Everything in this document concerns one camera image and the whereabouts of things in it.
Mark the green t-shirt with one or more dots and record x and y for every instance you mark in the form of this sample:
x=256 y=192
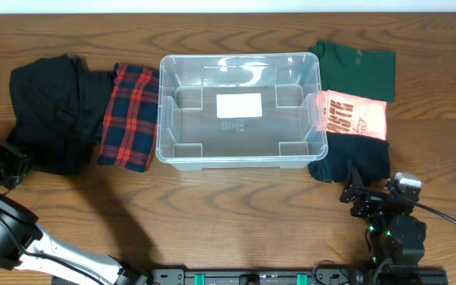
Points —
x=369 y=74

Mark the black garment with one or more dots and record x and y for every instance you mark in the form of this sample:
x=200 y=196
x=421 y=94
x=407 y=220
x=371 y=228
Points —
x=59 y=107

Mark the dark teal folded garment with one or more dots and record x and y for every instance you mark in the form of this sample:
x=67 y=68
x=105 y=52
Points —
x=369 y=155

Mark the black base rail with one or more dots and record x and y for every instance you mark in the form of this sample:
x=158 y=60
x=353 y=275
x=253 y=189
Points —
x=327 y=276

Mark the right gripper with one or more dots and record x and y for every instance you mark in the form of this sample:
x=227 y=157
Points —
x=371 y=198

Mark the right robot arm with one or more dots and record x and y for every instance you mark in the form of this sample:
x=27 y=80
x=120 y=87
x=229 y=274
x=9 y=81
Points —
x=392 y=233

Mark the red navy plaid garment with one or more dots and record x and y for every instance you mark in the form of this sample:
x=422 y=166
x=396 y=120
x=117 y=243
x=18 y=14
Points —
x=130 y=120

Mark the white label in bin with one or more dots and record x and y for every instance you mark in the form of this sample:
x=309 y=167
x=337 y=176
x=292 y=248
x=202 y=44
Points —
x=242 y=105

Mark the clear plastic storage bin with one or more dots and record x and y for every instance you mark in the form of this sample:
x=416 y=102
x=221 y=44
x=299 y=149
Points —
x=289 y=135

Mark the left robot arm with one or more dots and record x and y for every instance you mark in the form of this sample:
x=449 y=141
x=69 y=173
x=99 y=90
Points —
x=26 y=245

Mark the pink printed t-shirt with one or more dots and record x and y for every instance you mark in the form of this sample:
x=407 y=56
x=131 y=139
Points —
x=353 y=115

